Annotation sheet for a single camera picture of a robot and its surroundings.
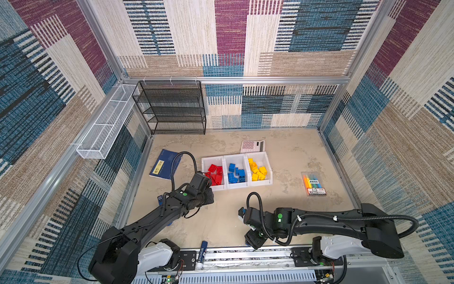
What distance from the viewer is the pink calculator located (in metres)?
1.09

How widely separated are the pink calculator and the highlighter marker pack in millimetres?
271

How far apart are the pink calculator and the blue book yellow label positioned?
0.40m
